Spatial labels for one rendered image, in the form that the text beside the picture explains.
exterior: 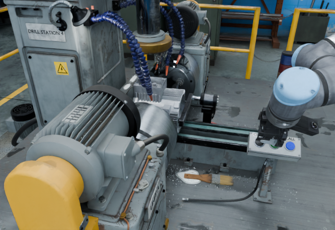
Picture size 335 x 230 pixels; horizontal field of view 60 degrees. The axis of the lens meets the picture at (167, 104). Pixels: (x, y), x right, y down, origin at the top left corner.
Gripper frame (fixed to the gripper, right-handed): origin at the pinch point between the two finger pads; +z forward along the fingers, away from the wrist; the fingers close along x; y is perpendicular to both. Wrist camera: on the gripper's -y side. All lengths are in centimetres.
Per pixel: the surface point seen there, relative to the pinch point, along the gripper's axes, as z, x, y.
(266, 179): 17.0, 8.5, -0.3
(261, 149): 2.3, 2.5, 4.0
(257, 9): 138, -206, -3
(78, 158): -47, 28, 42
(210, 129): 28.7, -14.1, 23.4
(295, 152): 2.3, 1.9, -6.8
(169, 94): 9.6, -19.0, 41.4
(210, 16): 208, -262, 54
